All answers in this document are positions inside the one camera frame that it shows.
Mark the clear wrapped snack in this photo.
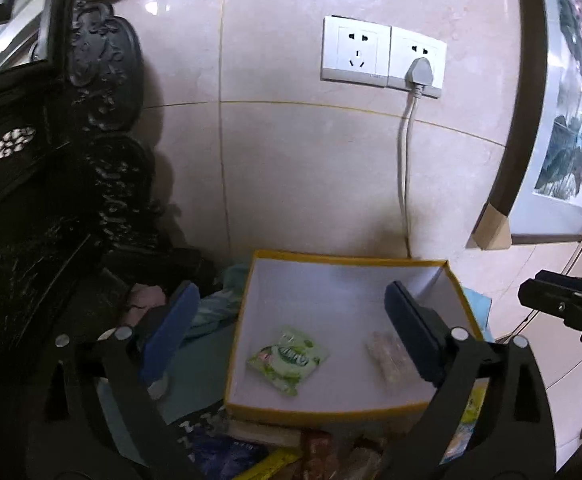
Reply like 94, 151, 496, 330
366, 332, 417, 385

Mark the teal patterned cloth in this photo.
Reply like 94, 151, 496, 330
98, 259, 495, 480

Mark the yellow cardboard box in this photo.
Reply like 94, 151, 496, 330
222, 249, 490, 424

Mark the green candy packet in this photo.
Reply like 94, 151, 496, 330
248, 326, 330, 396

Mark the framed landscape painting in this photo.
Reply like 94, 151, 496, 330
487, 0, 582, 245

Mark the dark carved wooden chair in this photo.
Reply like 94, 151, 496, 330
0, 0, 212, 480

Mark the white power plug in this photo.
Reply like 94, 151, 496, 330
405, 58, 434, 98

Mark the white power cable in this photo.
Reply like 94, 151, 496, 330
396, 90, 420, 259

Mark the white wall socket right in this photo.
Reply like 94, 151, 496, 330
387, 26, 448, 99

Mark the white wall socket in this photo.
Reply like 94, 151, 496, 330
387, 26, 448, 99
320, 16, 391, 88

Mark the white wall socket left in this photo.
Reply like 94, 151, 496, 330
320, 16, 391, 88

